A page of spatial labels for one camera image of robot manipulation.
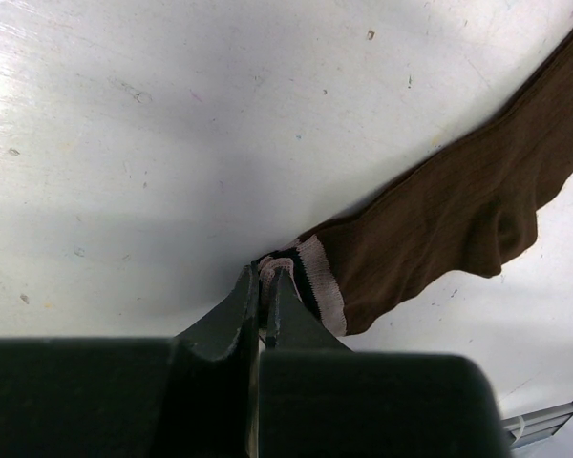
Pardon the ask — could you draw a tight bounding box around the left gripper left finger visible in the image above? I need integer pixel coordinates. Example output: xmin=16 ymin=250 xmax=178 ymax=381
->
xmin=0 ymin=266 xmax=258 ymax=457

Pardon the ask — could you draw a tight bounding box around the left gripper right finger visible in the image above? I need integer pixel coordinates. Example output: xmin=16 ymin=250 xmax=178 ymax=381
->
xmin=258 ymin=270 xmax=510 ymax=457

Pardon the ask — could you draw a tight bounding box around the dark brown sock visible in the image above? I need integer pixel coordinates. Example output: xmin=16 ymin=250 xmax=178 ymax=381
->
xmin=259 ymin=30 xmax=573 ymax=337

